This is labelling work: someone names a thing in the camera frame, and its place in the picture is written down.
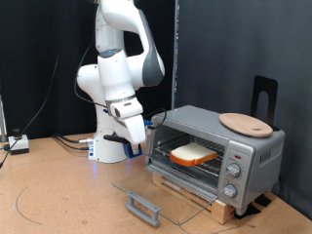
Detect white bread slice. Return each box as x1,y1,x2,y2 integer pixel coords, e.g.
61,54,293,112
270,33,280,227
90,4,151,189
169,141,218,167

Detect black foam pad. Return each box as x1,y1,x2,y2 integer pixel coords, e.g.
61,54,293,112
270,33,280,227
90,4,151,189
233,203,262,220
253,194,273,208

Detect silver oven knob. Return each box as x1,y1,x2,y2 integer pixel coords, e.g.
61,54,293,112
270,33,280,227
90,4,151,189
226,163,243,178
221,183,239,199

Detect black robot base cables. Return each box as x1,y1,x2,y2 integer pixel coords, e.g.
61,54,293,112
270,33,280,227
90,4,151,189
52,132,96,152

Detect wire oven rack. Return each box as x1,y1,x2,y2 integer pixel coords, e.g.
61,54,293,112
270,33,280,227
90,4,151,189
153,134,226,177

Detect black camera cable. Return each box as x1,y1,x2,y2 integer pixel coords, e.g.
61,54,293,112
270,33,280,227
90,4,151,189
73,32,168,131

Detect slotted wooden block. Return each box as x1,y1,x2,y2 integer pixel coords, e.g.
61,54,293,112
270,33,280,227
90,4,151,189
151,172,237,226

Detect emergency stop button box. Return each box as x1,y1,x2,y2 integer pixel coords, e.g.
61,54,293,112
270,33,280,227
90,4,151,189
8,128,30,156

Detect silver toaster oven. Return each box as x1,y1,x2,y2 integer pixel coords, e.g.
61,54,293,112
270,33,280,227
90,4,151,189
144,104,287,216

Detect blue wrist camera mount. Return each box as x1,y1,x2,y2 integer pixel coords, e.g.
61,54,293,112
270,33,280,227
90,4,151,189
102,108,154,130

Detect black metal bookend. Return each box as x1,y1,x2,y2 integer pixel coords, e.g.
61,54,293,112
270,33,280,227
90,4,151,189
251,75,280,132

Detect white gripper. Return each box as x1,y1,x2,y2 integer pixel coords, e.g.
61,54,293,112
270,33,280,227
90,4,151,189
106,97,148,154

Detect glass oven door with handle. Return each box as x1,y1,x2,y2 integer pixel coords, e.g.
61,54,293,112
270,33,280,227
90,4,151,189
112,163,219,228

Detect metal frame post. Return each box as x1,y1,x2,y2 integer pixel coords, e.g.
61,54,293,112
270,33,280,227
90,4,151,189
0,94,7,143

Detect vertical metal pole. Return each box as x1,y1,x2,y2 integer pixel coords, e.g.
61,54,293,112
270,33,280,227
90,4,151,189
171,0,180,110

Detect long black hanging cable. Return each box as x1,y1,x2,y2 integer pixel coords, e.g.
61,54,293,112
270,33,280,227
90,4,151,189
0,0,76,170

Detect round wooden cutting board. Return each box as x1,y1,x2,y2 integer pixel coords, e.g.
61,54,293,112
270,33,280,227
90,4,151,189
218,112,274,138

